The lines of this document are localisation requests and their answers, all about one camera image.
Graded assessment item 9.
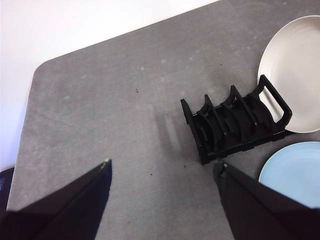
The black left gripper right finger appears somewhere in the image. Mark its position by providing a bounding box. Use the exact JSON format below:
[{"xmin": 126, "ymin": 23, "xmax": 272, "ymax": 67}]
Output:
[{"xmin": 212, "ymin": 161, "xmax": 320, "ymax": 240}]

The dark blue object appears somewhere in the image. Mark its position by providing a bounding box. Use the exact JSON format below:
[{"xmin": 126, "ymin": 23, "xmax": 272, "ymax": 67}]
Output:
[{"xmin": 0, "ymin": 166, "xmax": 16, "ymax": 213}]

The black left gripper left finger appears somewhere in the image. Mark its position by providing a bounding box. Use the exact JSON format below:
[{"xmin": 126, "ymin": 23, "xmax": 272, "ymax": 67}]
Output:
[{"xmin": 0, "ymin": 158, "xmax": 113, "ymax": 240}]

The white plate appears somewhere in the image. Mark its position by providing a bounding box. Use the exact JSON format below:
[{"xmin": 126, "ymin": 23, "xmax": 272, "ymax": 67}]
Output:
[{"xmin": 257, "ymin": 15, "xmax": 320, "ymax": 134}]

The blue plate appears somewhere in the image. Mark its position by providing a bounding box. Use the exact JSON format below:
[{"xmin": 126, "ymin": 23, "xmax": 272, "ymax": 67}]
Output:
[{"xmin": 258, "ymin": 141, "xmax": 320, "ymax": 210}]

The black plate rack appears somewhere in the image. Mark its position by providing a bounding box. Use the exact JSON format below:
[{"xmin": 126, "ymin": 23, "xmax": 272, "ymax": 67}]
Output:
[{"xmin": 180, "ymin": 74, "xmax": 293, "ymax": 166}]

